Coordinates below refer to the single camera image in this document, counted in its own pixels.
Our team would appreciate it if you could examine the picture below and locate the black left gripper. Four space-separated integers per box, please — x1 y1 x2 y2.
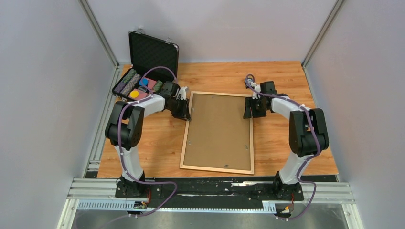
168 98 192 122

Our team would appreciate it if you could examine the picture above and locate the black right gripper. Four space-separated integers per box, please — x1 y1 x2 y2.
244 96 267 119

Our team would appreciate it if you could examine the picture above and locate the brown cardboard backing board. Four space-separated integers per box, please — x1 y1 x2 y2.
183 94 252 171

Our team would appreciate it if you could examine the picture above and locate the light wooden picture frame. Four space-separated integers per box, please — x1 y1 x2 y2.
179 91 255 176

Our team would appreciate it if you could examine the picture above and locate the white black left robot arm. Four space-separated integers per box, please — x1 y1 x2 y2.
105 81 191 197

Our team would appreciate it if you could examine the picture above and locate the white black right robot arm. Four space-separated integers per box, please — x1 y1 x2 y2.
243 75 329 199

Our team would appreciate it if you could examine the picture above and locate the small black blue gadget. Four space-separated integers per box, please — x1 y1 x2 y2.
245 78 255 89

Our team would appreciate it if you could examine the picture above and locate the blue round chip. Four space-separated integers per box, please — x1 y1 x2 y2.
139 78 149 87

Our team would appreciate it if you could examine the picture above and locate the yellow round chip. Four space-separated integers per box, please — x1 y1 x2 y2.
129 90 139 98

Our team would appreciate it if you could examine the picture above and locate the black poker chip case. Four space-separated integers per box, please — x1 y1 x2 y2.
128 29 180 83

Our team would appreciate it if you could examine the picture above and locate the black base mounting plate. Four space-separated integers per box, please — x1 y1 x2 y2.
115 176 304 209

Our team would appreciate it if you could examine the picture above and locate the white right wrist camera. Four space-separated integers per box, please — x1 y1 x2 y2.
251 83 261 99

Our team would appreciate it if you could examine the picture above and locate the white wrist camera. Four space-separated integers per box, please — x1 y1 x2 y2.
251 83 261 99
176 86 189 100

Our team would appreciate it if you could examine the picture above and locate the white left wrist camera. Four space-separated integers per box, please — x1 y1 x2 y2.
176 86 189 100

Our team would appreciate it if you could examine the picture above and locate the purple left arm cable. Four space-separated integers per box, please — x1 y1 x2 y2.
116 66 178 218

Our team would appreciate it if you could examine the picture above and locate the white slotted cable duct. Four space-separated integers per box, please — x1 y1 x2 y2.
77 201 277 214

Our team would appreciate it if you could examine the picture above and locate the aluminium left corner post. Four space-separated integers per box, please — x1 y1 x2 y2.
78 0 119 68

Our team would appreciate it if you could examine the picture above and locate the aluminium corner post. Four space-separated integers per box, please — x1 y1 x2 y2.
78 0 119 68
301 0 346 70

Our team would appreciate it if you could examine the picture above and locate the aluminium rail frame front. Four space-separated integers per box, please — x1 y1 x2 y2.
58 176 363 229

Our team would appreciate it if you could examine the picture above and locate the aluminium right corner post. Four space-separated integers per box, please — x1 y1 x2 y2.
301 0 346 70

